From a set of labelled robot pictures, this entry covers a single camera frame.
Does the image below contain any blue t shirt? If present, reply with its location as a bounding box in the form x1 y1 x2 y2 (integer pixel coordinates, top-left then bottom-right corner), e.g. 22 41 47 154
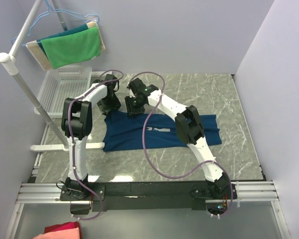
103 111 222 152

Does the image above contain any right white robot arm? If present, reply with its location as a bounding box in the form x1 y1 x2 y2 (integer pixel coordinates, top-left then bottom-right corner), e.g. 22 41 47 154
125 77 234 200

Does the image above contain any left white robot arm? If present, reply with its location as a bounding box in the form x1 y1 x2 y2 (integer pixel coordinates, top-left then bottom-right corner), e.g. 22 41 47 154
61 72 121 192

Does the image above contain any white plastic basket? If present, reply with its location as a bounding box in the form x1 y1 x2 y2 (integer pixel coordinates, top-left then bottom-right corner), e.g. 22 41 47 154
37 65 92 118

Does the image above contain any green towel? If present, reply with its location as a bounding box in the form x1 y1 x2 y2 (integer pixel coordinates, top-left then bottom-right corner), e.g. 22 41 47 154
40 27 101 69

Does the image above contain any teal towel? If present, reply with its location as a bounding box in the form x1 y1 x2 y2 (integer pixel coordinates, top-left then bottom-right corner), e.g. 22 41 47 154
36 24 88 51

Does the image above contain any black base beam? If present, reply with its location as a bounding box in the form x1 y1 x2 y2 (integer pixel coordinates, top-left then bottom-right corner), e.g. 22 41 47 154
60 181 237 212

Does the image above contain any beige towel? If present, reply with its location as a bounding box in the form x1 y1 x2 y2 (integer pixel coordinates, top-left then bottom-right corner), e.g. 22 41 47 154
25 22 106 71

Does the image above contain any white clothes rack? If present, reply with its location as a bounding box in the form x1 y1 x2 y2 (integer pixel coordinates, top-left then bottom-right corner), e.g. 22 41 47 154
0 0 107 154

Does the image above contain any red folded shirt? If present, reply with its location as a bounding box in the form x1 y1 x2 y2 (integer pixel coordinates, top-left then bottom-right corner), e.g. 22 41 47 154
44 222 81 234

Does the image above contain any pink folded shirt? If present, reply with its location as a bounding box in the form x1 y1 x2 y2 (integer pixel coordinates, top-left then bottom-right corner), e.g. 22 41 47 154
33 228 80 239

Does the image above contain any blue wire hanger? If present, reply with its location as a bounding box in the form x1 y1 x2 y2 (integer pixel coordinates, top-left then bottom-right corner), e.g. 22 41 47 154
25 0 100 37

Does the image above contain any aluminium rail frame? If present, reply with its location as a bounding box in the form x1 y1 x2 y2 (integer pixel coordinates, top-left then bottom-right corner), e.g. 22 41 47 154
4 181 291 239

